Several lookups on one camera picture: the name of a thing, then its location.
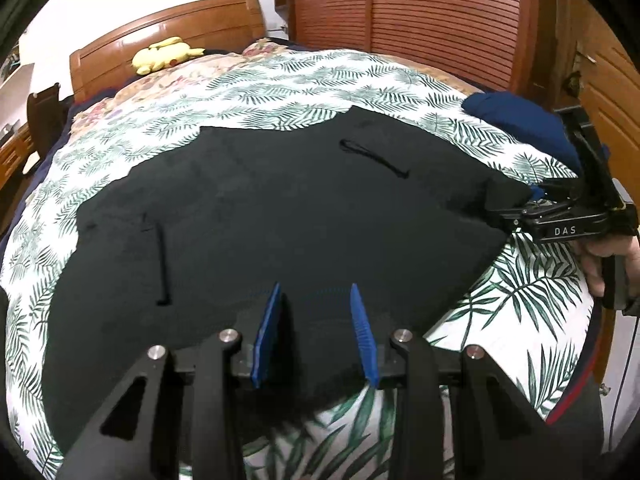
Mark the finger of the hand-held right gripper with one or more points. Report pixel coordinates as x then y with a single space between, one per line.
560 191
512 216

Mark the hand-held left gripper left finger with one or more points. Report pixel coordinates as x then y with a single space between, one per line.
265 335

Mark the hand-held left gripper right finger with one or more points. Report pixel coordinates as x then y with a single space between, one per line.
364 335

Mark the black coat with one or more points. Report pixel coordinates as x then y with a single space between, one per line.
275 210

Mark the person's right hand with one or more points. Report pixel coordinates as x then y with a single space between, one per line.
594 265

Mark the blue pillow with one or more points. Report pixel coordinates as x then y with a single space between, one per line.
515 115

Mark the wooden door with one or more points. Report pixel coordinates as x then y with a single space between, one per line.
610 85

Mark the leaf print bedsheet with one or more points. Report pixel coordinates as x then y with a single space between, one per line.
350 80

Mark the wooden louvred wardrobe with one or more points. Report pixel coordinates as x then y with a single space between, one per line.
425 10

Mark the floral blanket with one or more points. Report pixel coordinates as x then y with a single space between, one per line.
175 80

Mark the yellow plush toy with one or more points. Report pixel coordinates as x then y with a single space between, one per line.
160 55

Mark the wooden desk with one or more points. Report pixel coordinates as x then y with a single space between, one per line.
12 155

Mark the dark brown chair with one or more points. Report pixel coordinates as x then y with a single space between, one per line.
42 115

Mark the wooden bed headboard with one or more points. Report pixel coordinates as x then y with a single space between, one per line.
200 25

